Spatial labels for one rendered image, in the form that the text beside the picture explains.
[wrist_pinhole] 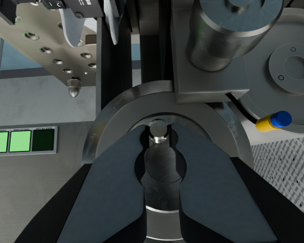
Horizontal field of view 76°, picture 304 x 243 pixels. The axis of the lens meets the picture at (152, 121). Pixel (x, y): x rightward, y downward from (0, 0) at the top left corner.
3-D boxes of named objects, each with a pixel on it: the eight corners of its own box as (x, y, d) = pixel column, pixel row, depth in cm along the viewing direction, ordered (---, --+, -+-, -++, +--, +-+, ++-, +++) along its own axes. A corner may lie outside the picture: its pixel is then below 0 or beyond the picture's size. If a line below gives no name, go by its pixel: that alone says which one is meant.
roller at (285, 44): (352, 2, 18) (389, 131, 16) (240, 94, 43) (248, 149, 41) (220, 11, 18) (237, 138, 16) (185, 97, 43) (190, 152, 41)
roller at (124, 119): (229, 86, 16) (252, 236, 14) (187, 131, 42) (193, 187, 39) (93, 96, 17) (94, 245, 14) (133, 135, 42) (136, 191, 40)
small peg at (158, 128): (145, 120, 13) (166, 115, 13) (147, 128, 15) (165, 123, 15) (150, 141, 12) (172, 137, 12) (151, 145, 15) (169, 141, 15)
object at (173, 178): (132, 227, 14) (107, 128, 15) (135, 219, 16) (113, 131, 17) (232, 196, 14) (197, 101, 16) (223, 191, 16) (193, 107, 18)
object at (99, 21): (102, -45, 22) (100, 115, 18) (131, 60, 45) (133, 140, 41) (97, -45, 22) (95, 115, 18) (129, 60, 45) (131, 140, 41)
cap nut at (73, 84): (78, 78, 51) (77, 94, 50) (83, 83, 54) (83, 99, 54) (64, 79, 51) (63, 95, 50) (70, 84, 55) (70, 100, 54)
